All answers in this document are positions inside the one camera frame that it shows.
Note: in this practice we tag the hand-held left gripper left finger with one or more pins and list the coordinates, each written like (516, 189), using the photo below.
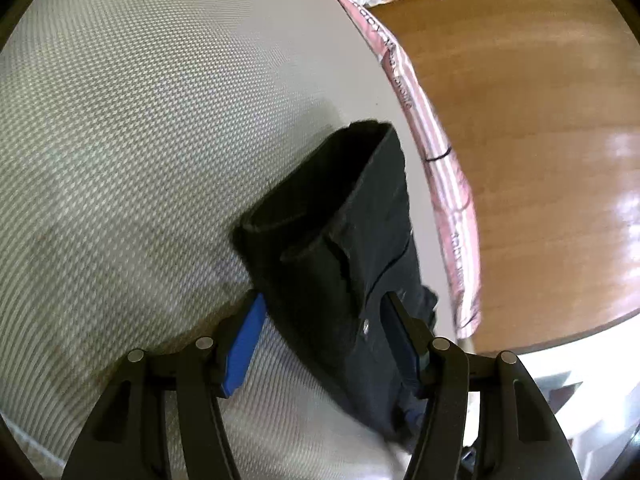
(245, 350)

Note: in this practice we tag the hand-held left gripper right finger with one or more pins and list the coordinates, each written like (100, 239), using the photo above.
(400, 332)

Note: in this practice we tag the black pants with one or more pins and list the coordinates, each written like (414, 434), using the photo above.
(310, 240)

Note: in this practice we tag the white patterned cloth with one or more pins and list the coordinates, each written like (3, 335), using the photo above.
(600, 360)

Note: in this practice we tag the wooden headboard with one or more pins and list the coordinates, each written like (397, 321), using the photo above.
(525, 110)

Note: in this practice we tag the pink striped tree-print pillow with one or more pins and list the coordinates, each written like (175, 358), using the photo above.
(405, 75)

